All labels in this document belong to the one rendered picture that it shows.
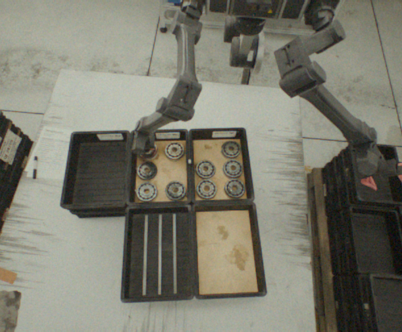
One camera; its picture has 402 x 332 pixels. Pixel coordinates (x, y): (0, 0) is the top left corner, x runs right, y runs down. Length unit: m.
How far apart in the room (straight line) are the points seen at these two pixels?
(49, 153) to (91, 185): 0.42
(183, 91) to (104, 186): 0.81
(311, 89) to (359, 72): 2.54
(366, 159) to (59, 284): 1.43
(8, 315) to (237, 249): 1.09
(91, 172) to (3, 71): 2.07
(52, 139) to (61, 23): 2.00
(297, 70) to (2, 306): 1.58
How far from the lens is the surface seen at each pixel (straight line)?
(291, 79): 0.86
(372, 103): 3.23
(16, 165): 2.45
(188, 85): 0.85
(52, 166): 1.80
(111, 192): 1.49
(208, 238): 1.38
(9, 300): 1.71
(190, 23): 1.14
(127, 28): 3.41
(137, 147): 1.25
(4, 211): 2.43
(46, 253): 1.66
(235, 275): 1.38
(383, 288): 2.02
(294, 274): 1.59
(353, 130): 1.08
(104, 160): 1.56
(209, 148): 1.53
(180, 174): 1.46
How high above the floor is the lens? 2.19
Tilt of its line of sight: 66 degrees down
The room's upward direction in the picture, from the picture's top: 3 degrees clockwise
